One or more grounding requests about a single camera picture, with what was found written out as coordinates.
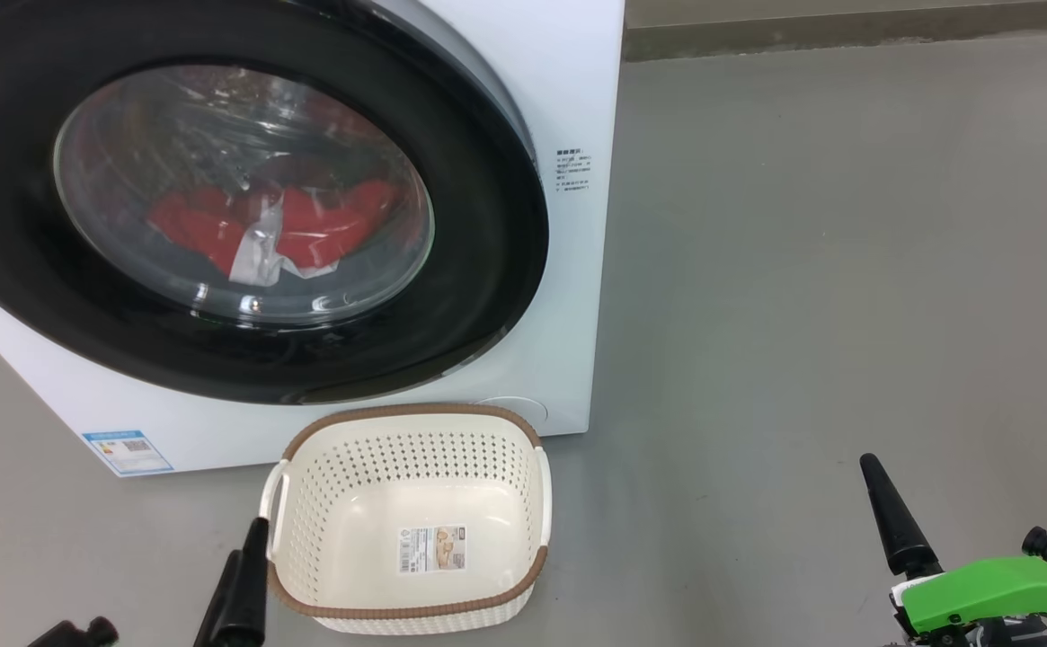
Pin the red white-trimmed garment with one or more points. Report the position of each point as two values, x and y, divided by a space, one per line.
325 234

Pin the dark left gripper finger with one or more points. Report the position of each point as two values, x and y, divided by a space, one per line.
249 593
216 620

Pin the blue energy label sticker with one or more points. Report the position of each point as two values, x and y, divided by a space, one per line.
128 452

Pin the product label sticker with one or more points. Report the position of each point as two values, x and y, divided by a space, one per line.
431 550

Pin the round drain filter cover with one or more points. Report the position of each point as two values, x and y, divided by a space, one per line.
530 409

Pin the printed warning text label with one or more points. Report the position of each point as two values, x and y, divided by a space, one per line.
573 169

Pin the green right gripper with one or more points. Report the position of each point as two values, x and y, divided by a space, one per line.
990 589

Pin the black glass washer door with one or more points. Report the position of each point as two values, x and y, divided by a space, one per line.
487 296

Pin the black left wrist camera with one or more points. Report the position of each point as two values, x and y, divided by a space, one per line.
74 634

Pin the white front-load washing machine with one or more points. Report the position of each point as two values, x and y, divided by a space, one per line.
568 314

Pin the cream basket brown rim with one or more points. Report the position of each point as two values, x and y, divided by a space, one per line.
352 467

